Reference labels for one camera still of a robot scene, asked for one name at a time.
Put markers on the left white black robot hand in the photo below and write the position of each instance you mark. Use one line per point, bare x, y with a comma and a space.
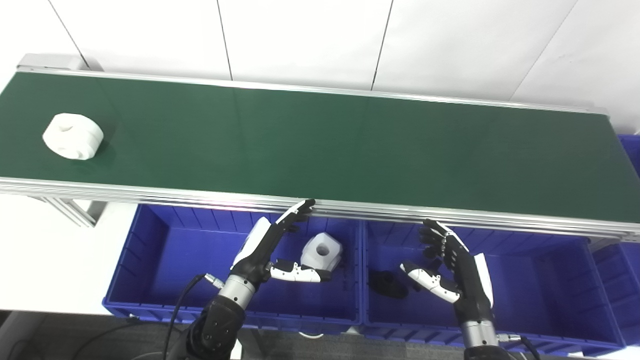
260, 247

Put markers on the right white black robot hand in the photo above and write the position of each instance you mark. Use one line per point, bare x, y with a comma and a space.
467, 272

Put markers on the white round plastic part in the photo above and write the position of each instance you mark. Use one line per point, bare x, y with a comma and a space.
72, 136

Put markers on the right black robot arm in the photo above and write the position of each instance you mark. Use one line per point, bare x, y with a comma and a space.
480, 337

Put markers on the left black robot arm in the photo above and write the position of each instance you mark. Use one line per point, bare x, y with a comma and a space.
220, 320

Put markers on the white cubic part with hole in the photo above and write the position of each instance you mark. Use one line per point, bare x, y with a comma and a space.
322, 251

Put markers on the blue plastic bin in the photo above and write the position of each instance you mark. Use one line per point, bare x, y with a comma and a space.
631, 152
540, 295
620, 280
170, 270

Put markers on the black plastic part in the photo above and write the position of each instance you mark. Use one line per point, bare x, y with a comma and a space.
387, 284

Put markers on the green conveyor belt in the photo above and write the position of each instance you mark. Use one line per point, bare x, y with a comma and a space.
320, 145
380, 212

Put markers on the aluminium conveyor support leg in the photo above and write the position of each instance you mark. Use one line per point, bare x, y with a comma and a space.
70, 210

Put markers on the grey conveyor end housing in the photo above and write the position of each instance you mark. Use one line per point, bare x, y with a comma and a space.
55, 61

